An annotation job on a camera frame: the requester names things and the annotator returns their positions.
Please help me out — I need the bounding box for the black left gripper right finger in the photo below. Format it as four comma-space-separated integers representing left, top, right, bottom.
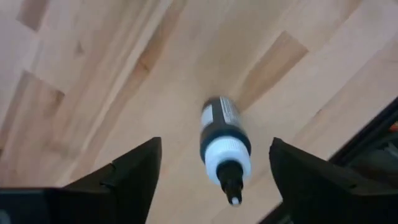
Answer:
269, 137, 398, 224

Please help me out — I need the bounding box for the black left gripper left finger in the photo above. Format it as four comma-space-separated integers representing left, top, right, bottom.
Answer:
0, 136, 163, 224

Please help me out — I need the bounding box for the large bottle black tip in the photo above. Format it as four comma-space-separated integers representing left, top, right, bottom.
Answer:
198, 95, 252, 207

